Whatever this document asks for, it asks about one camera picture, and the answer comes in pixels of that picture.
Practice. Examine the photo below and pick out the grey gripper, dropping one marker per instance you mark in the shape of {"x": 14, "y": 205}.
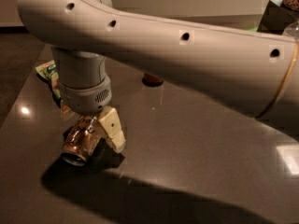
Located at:
{"x": 86, "y": 98}

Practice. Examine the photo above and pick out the orange soda can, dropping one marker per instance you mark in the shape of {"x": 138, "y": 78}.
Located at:
{"x": 82, "y": 141}

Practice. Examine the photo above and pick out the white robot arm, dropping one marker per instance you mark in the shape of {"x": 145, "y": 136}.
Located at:
{"x": 255, "y": 74}

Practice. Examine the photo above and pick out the red cola can upright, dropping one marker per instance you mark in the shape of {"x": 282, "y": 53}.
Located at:
{"x": 152, "y": 81}

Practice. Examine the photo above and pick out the green snack bag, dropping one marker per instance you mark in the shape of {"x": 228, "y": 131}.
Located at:
{"x": 49, "y": 72}

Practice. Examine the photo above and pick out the dark box in corner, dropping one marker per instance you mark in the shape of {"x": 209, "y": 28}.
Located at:
{"x": 276, "y": 18}

